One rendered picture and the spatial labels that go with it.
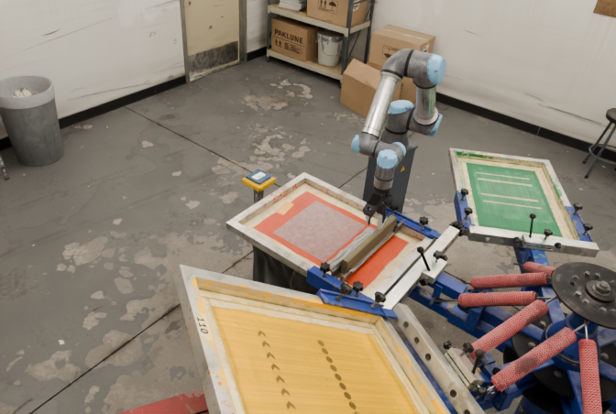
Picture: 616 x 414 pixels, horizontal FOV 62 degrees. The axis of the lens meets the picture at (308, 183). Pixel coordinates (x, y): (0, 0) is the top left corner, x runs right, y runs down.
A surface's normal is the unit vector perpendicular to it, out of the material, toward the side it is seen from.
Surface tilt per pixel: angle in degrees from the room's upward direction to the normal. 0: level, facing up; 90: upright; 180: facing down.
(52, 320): 0
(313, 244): 0
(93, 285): 0
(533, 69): 90
